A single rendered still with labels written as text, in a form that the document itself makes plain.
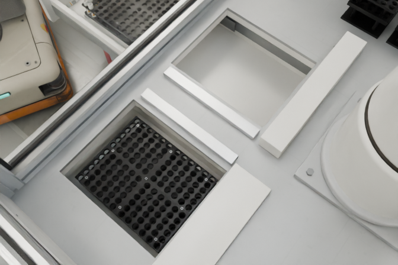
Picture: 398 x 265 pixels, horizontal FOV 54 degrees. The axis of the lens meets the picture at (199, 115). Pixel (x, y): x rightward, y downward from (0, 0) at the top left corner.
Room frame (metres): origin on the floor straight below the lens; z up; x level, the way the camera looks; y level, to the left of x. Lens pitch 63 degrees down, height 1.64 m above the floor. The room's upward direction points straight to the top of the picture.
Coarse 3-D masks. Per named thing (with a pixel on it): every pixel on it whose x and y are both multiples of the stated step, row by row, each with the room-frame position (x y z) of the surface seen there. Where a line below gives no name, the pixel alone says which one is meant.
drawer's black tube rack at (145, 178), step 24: (120, 144) 0.31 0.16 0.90; (144, 144) 0.31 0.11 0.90; (96, 168) 0.25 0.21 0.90; (120, 168) 0.25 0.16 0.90; (144, 168) 0.25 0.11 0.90; (168, 168) 0.25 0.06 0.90; (192, 168) 0.25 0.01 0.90; (96, 192) 0.20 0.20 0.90; (120, 192) 0.20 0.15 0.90; (144, 192) 0.21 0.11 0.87; (168, 192) 0.21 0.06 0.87; (192, 192) 0.21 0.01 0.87; (120, 216) 0.16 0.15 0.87; (144, 216) 0.16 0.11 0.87; (168, 216) 0.16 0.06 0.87; (144, 240) 0.12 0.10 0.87; (168, 240) 0.12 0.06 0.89
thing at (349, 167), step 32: (352, 96) 0.39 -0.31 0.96; (384, 96) 0.25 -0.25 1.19; (352, 128) 0.25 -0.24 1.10; (384, 128) 0.22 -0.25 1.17; (320, 160) 0.25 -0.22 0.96; (352, 160) 0.21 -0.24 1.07; (384, 160) 0.19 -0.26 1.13; (320, 192) 0.19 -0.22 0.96; (352, 192) 0.18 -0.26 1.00; (384, 192) 0.16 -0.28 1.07; (384, 224) 0.13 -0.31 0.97
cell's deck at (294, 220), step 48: (240, 0) 0.65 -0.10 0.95; (288, 0) 0.65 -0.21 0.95; (336, 0) 0.65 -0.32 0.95; (192, 48) 0.53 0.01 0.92; (288, 48) 0.52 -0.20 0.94; (384, 48) 0.51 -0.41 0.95; (192, 96) 0.39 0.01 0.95; (336, 96) 0.39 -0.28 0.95; (192, 144) 0.29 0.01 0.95; (240, 144) 0.29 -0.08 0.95; (48, 192) 0.19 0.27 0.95; (288, 192) 0.19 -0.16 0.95; (96, 240) 0.11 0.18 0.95; (240, 240) 0.11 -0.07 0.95; (288, 240) 0.11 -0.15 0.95; (336, 240) 0.11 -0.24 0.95
